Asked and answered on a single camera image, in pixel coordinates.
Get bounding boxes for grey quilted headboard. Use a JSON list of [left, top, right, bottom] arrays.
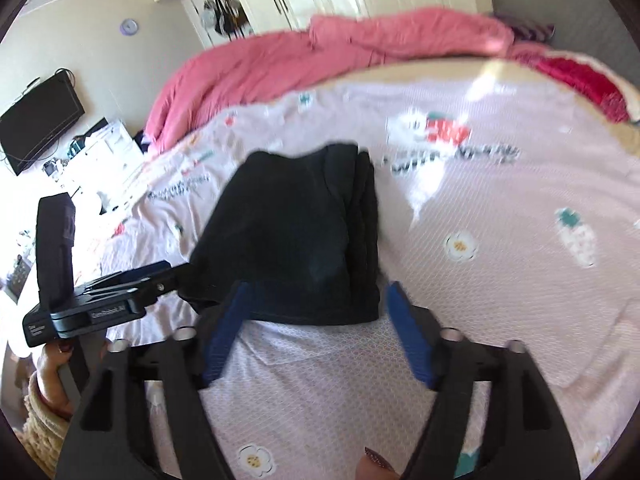
[[487, 0, 636, 68]]

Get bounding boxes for person's left forearm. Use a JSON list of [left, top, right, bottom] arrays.
[[22, 372, 76, 476]]

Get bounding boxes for black television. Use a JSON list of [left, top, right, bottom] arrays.
[[0, 72, 86, 177]]

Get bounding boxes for black long-sleeved shirt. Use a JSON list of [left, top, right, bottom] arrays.
[[177, 142, 383, 326]]

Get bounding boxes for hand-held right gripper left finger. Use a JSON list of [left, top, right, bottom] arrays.
[[55, 280, 253, 480]]

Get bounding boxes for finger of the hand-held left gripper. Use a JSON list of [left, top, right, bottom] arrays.
[[75, 272, 193, 311], [75, 260, 173, 290]]

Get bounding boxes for striped pillow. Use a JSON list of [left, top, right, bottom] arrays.
[[510, 22, 556, 43]]

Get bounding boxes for strawberry printed bed sheet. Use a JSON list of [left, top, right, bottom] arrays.
[[0, 57, 640, 480]]

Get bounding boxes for hanging bags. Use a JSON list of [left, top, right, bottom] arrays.
[[200, 0, 248, 38]]

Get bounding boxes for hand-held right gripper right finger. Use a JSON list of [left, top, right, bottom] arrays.
[[384, 280, 583, 480]]

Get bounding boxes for pink duvet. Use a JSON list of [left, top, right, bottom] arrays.
[[145, 6, 516, 153]]

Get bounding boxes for white dresser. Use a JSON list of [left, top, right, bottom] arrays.
[[45, 117, 146, 211]]

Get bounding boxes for person's right hand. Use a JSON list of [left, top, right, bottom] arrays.
[[352, 445, 403, 480]]

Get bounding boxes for person's left hand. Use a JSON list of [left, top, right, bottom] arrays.
[[37, 337, 111, 418]]

